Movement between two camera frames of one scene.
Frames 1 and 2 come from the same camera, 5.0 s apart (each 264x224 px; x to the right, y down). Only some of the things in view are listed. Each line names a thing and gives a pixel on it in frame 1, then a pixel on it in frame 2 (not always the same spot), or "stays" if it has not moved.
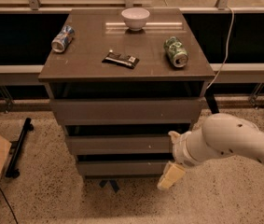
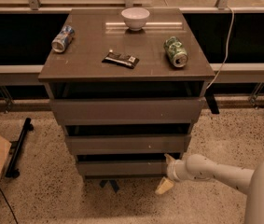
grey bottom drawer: (123, 168) stays
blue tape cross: (112, 182) stays
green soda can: (176, 51) stays
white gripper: (180, 149) to (172, 171)
